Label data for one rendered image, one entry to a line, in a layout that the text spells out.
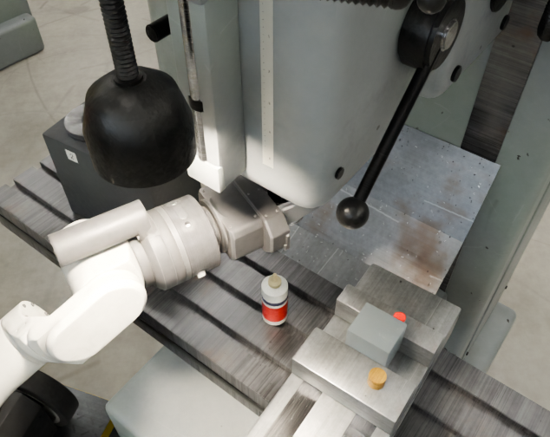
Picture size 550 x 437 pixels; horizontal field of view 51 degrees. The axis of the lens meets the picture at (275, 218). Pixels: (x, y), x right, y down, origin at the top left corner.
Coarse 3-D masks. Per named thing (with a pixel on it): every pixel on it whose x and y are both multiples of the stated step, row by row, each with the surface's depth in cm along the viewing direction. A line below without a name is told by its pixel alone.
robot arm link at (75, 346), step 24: (96, 288) 55; (120, 288) 55; (144, 288) 58; (24, 312) 58; (72, 312) 54; (96, 312) 55; (120, 312) 57; (24, 336) 56; (48, 336) 54; (72, 336) 55; (96, 336) 57; (48, 360) 57; (72, 360) 57
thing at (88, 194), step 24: (72, 120) 93; (48, 144) 94; (72, 144) 91; (72, 168) 95; (72, 192) 101; (96, 192) 96; (120, 192) 92; (144, 192) 88; (168, 192) 92; (192, 192) 99
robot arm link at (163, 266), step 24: (96, 216) 57; (120, 216) 57; (144, 216) 58; (72, 240) 55; (96, 240) 56; (120, 240) 57; (144, 240) 59; (168, 240) 59; (72, 264) 58; (96, 264) 57; (120, 264) 57; (144, 264) 59; (168, 264) 59; (72, 288) 58; (168, 288) 62
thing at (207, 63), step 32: (192, 0) 39; (224, 0) 40; (192, 32) 41; (224, 32) 42; (192, 64) 43; (224, 64) 44; (192, 96) 46; (224, 96) 45; (224, 128) 48; (224, 160) 50
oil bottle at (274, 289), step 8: (264, 280) 86; (272, 280) 84; (280, 280) 84; (264, 288) 85; (272, 288) 84; (280, 288) 84; (264, 296) 85; (272, 296) 84; (280, 296) 84; (264, 304) 87; (272, 304) 86; (280, 304) 86; (264, 312) 89; (272, 312) 87; (280, 312) 88; (272, 320) 89; (280, 320) 89
